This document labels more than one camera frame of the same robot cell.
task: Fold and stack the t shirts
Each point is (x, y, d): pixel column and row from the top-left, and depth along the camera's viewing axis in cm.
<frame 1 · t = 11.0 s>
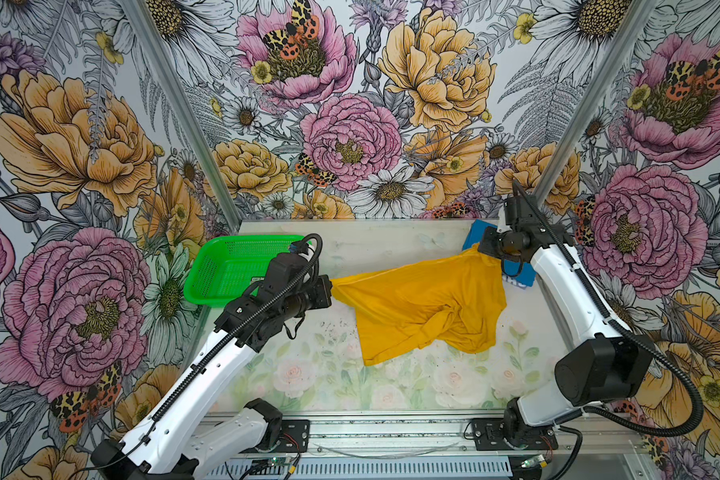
left hand: (329, 295, 72), fingers closed
right hand: (485, 252, 83), fingers closed
yellow t-shirt: (455, 300, 96), point 5 cm above the table

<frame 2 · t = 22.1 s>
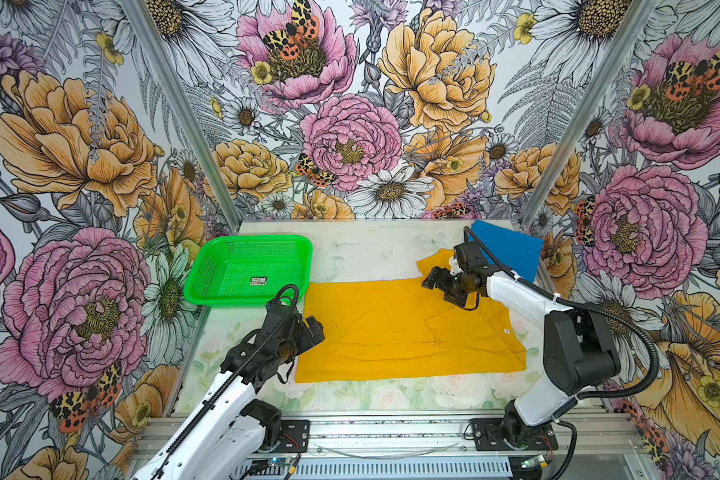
left hand: (308, 343, 80), fingers open
right hand: (433, 296, 91), fingers open
yellow t-shirt: (398, 329, 96), on the table

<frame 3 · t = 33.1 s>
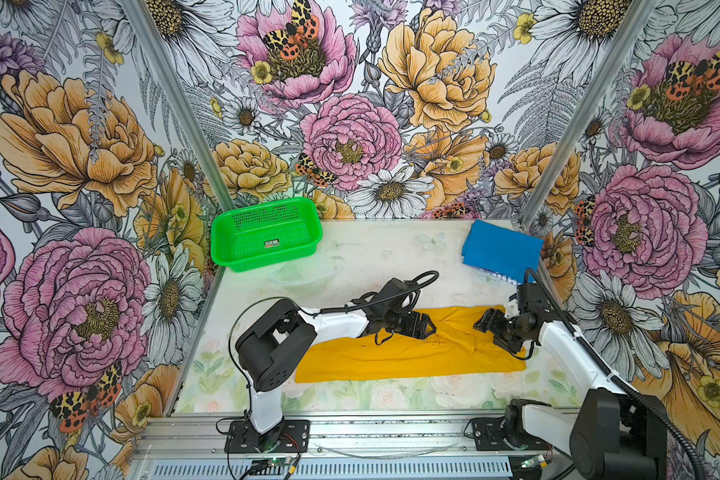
left hand: (422, 333, 86), fingers open
right hand: (483, 339, 84), fingers open
green plastic basket: (264, 234, 122), on the table
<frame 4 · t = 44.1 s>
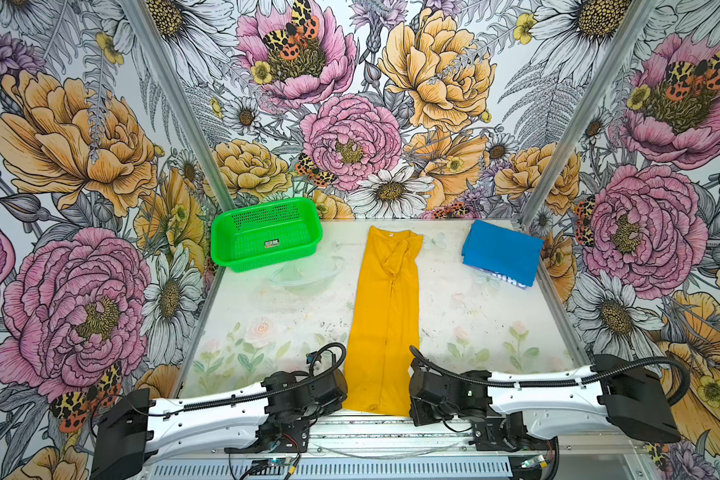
left hand: (333, 408, 79), fingers closed
right hand: (416, 428, 75), fingers closed
yellow t-shirt: (385, 324, 95), on the table
the other named things where they were.

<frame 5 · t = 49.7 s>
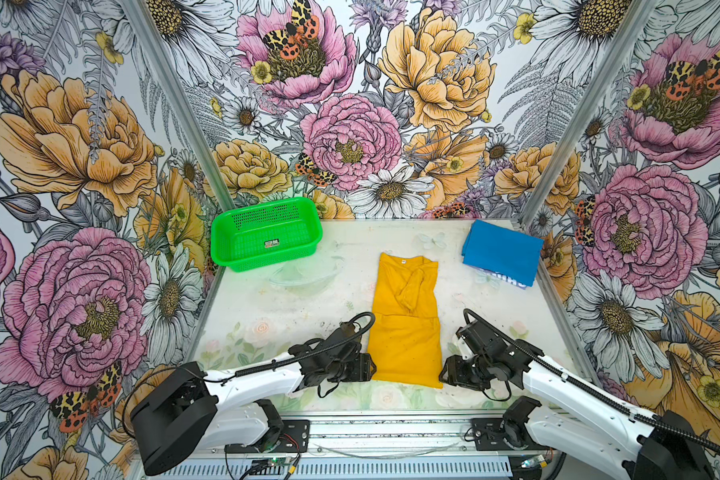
left hand: (362, 377, 82), fingers open
right hand: (451, 390, 78), fingers open
yellow t-shirt: (406, 326, 94), on the table
the other named things where they were.

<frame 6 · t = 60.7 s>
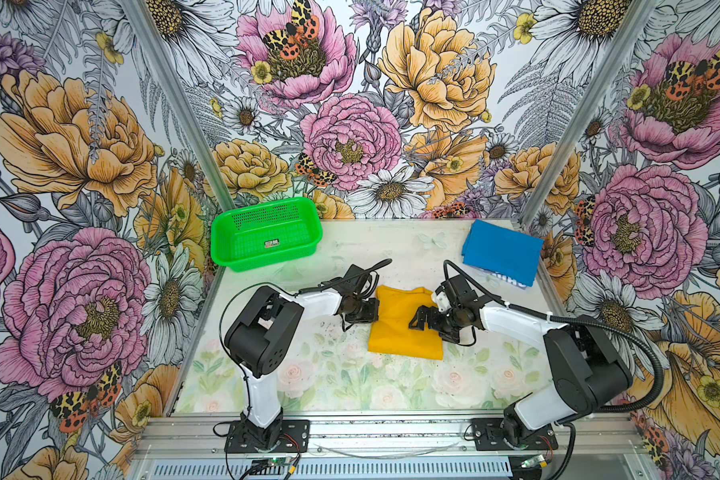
left hand: (375, 325, 93), fingers closed
right hand: (423, 338, 88), fingers open
yellow t-shirt: (392, 335, 88), point 5 cm above the table
the other named things where they were.

